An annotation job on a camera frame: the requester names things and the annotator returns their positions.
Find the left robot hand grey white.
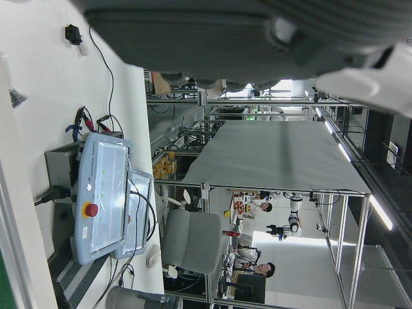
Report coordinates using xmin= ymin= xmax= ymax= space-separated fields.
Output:
xmin=72 ymin=0 xmax=412 ymax=118

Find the brown cardboard box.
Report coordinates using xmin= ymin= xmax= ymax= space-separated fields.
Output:
xmin=151 ymin=71 xmax=171 ymax=94

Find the grey control box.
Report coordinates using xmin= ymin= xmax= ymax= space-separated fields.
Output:
xmin=44 ymin=141 xmax=85 ymax=241

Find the black power adapter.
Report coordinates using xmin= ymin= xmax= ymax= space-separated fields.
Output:
xmin=63 ymin=23 xmax=82 ymax=46

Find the red black alligator clip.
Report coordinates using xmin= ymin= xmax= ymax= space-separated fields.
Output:
xmin=95 ymin=114 xmax=112 ymax=130
xmin=75 ymin=105 xmax=95 ymax=130

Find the yellow parts pile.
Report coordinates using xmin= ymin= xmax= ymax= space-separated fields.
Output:
xmin=153 ymin=151 xmax=177 ymax=178

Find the grey canopy sheet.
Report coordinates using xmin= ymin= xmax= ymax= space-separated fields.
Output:
xmin=182 ymin=119 xmax=371 ymax=194

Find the light blue teach pendant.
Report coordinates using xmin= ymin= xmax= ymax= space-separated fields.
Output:
xmin=114 ymin=167 xmax=153 ymax=260
xmin=73 ymin=131 xmax=135 ymax=265

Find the blue tape strip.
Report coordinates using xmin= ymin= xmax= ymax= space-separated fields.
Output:
xmin=65 ymin=124 xmax=83 ymax=141

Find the person in white coat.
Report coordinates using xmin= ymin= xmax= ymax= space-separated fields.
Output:
xmin=246 ymin=196 xmax=274 ymax=221

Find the grey office chair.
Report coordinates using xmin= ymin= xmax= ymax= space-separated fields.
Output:
xmin=160 ymin=188 xmax=223 ymax=279

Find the white computer mouse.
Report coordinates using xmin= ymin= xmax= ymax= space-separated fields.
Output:
xmin=145 ymin=243 xmax=161 ymax=268

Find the person in dark clothes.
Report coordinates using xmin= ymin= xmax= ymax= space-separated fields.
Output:
xmin=239 ymin=261 xmax=277 ymax=279

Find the black monitor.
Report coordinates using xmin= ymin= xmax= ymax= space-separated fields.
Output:
xmin=234 ymin=274 xmax=267 ymax=304

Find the grey cylindrical container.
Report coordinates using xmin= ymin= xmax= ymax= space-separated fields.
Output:
xmin=105 ymin=285 xmax=183 ymax=309

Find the black ribbed grate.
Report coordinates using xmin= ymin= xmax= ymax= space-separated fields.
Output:
xmin=47 ymin=247 xmax=109 ymax=309

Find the aluminium frame beam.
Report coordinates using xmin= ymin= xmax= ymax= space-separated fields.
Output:
xmin=146 ymin=96 xmax=351 ymax=106

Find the thin black adapter cable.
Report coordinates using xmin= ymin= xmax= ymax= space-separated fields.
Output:
xmin=87 ymin=25 xmax=116 ymax=133

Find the black pendant cable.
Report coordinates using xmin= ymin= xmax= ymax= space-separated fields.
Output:
xmin=127 ymin=173 xmax=157 ymax=243

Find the black power cable plug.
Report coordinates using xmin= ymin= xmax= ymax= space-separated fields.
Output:
xmin=34 ymin=183 xmax=71 ymax=206

